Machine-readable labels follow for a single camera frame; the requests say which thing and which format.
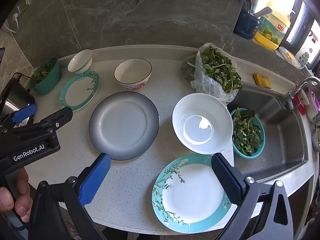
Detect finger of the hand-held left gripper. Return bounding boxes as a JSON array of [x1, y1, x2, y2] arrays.
[[0, 104, 38, 128], [12, 107, 73, 134]]

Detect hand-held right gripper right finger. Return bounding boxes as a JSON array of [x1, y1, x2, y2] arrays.
[[211, 152, 294, 240]]

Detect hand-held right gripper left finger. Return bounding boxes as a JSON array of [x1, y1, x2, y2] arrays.
[[27, 152, 112, 240]]

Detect small teal floral plate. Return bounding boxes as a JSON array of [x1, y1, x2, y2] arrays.
[[59, 70, 100, 112]]

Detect large teal floral plate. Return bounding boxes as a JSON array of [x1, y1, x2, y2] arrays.
[[152, 154, 233, 233]]

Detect grey gradient plate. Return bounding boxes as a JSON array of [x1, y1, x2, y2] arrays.
[[89, 91, 160, 161]]

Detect small white bowl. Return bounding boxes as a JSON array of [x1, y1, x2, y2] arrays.
[[67, 49, 93, 74]]

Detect large white bowl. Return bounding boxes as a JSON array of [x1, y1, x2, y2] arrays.
[[172, 93, 234, 155]]

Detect white bowl with red flowers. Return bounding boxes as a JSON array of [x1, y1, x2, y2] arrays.
[[114, 58, 153, 91]]

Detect person's left hand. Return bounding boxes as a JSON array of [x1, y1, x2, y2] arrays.
[[0, 167, 32, 223]]

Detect steel cooker pot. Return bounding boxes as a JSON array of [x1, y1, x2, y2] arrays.
[[0, 72, 37, 120]]

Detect teal colander bowl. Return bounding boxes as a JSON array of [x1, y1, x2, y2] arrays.
[[29, 57, 62, 95]]

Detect leafy green vegetables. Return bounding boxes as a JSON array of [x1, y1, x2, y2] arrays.
[[31, 59, 57, 84], [232, 108, 262, 155], [200, 46, 243, 94]]

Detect light teal colander basket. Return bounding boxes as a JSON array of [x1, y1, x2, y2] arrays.
[[230, 107, 266, 159]]

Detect steel sink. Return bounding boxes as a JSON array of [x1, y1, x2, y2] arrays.
[[226, 85, 309, 183]]

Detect clear plastic bag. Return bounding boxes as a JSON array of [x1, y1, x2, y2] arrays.
[[181, 43, 243, 105]]

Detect red holder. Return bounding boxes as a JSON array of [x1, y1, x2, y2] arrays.
[[294, 90, 307, 115]]

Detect yellow sponge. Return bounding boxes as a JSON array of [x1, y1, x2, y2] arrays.
[[253, 74, 272, 89]]

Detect pink brush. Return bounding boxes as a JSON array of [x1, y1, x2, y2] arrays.
[[307, 89, 320, 123]]

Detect chrome faucet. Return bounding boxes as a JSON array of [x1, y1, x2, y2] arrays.
[[279, 76, 320, 110]]

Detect dark blue utensil holder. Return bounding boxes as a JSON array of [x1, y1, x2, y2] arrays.
[[234, 10, 259, 40]]

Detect white plug with cable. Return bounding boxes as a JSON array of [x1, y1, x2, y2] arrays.
[[4, 12, 21, 33]]

